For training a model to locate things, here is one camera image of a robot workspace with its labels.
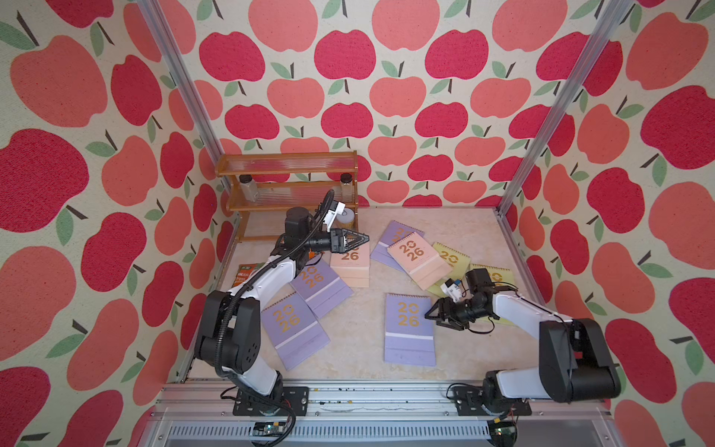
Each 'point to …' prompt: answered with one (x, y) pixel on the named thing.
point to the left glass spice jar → (249, 187)
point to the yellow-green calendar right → (498, 276)
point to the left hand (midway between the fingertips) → (364, 246)
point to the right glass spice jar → (346, 187)
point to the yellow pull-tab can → (346, 219)
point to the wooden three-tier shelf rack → (285, 182)
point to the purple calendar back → (395, 233)
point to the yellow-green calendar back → (458, 262)
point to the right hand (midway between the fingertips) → (434, 325)
